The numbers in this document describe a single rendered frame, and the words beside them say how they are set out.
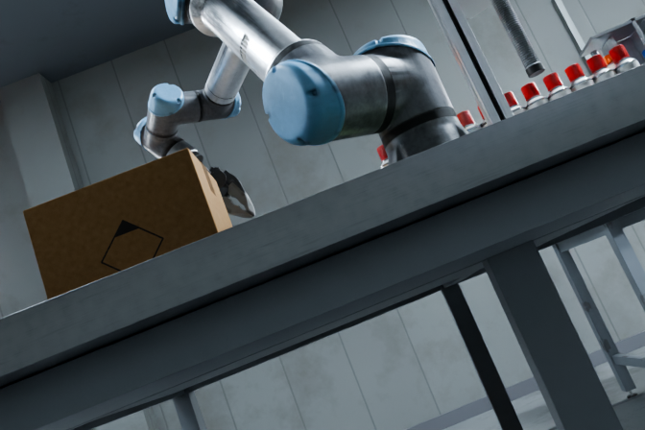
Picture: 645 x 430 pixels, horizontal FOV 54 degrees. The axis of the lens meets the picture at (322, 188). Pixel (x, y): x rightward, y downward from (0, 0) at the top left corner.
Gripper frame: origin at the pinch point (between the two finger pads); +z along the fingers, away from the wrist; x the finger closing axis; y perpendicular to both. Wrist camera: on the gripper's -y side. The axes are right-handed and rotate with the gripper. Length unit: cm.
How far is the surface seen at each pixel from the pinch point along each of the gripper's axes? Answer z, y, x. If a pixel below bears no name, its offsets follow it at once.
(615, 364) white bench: 128, 174, -42
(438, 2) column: 9, -16, -59
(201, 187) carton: 2.5, -38.7, 0.0
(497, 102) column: 31, -16, -48
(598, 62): 42, -1, -73
